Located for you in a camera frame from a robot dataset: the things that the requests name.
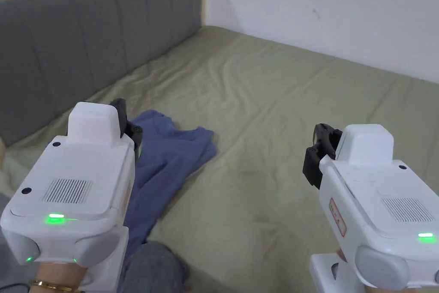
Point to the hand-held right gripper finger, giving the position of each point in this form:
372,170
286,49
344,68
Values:
319,135
334,143

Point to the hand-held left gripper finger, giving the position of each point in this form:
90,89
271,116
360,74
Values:
120,111
135,135

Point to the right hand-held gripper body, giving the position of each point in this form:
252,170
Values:
370,190

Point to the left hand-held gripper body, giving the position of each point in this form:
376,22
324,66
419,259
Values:
85,169

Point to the person's left forearm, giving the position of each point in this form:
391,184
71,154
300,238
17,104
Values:
51,288

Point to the person's right hand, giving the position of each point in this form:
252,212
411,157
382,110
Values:
341,256

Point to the person's left hand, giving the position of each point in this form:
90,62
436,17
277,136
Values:
58,272

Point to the blue shirt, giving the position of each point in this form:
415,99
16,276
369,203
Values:
164,159

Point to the bed with pale green sheet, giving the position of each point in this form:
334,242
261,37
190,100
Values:
274,118

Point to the grey padded headboard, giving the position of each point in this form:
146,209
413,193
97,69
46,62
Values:
85,39

